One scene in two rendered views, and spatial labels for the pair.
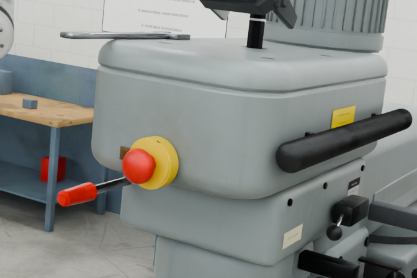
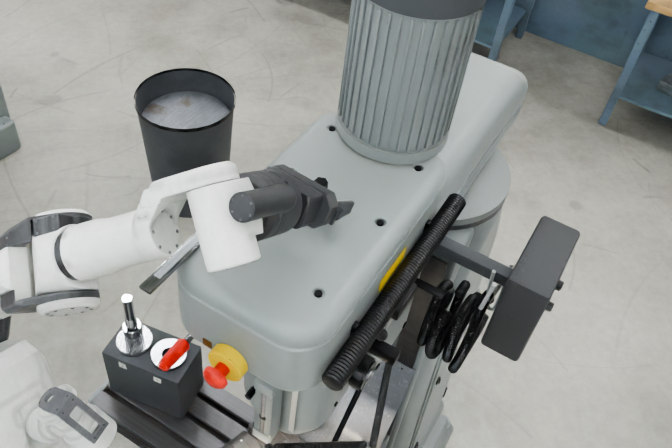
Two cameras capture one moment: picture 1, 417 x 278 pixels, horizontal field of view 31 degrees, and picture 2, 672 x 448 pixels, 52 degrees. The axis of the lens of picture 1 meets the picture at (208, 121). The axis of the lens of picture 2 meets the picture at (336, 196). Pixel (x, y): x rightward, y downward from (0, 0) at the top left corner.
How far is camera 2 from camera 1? 0.76 m
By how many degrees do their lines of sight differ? 35
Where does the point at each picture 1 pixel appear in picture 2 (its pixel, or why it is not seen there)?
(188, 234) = not seen: hidden behind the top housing
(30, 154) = not seen: outside the picture
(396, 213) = (448, 250)
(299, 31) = (366, 148)
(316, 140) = (356, 352)
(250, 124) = (300, 364)
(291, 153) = (332, 382)
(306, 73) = (351, 302)
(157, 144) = (229, 362)
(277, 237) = not seen: hidden behind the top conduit
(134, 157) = (211, 378)
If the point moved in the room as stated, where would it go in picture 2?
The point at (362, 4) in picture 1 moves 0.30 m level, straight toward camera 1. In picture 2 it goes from (426, 128) to (399, 266)
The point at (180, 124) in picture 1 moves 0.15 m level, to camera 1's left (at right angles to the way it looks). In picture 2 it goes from (246, 347) to (139, 338)
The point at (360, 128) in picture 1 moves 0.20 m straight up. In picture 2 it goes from (404, 285) to (429, 196)
